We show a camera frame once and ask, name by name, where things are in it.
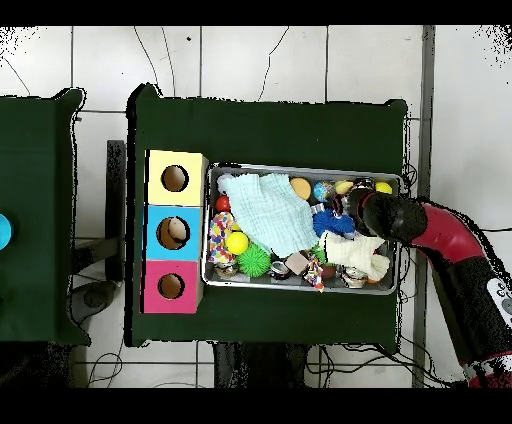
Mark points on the blue spiky toy with eyes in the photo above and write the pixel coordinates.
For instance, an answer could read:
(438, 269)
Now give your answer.
(328, 224)

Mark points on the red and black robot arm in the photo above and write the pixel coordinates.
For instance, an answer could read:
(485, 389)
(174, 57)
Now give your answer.
(448, 240)

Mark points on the wooden box with three holes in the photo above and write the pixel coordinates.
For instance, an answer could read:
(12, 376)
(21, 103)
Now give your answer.
(192, 192)

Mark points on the yellow plush toy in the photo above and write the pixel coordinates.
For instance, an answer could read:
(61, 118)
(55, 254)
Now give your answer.
(343, 187)

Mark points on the globe print ball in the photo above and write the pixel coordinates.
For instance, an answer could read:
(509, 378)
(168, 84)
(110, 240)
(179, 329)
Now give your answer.
(322, 191)

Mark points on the red soda can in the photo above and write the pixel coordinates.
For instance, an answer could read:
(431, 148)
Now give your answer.
(363, 184)

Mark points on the orange foam ball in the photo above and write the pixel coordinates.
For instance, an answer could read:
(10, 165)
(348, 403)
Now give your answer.
(300, 188)

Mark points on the cream waffle cloth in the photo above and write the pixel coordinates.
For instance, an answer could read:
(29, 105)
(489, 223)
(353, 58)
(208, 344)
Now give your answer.
(352, 252)

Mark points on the yellow tennis ball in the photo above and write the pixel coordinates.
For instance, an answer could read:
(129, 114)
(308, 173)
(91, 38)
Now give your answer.
(383, 188)

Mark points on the mint green waffle cloth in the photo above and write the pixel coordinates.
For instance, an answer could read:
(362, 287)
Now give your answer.
(272, 212)

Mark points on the small knotted multicoloured cloth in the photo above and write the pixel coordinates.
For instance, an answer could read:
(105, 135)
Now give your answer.
(315, 276)

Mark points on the dark green table cloth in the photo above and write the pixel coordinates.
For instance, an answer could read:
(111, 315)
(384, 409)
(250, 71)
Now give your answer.
(280, 132)

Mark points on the green spiky ball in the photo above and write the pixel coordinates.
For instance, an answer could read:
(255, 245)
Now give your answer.
(254, 260)

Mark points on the smooth yellow ball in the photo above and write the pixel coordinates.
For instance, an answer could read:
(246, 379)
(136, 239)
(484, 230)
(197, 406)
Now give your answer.
(236, 242)

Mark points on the small red ball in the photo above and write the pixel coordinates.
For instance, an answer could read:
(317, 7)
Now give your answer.
(222, 204)

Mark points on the large multicoloured patterned cloth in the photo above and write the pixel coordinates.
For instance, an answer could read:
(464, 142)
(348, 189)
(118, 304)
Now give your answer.
(219, 236)

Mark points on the green cloth covered side table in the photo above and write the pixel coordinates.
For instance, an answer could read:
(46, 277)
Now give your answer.
(36, 200)

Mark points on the blue cup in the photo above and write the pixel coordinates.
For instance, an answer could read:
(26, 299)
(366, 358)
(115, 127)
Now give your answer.
(4, 232)

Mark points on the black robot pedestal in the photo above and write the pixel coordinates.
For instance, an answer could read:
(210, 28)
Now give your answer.
(248, 364)

